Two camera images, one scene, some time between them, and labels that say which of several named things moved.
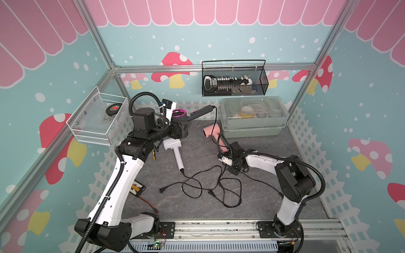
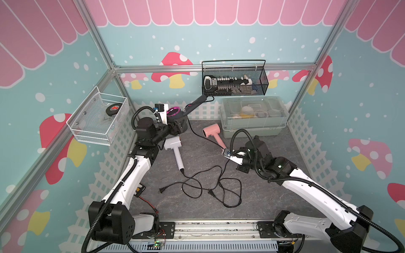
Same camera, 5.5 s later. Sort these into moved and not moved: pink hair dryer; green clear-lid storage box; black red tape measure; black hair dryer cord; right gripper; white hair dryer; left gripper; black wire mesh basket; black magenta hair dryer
Moved: black hair dryer cord; black magenta hair dryer; right gripper
Not moved: green clear-lid storage box; black red tape measure; left gripper; pink hair dryer; white hair dryer; black wire mesh basket
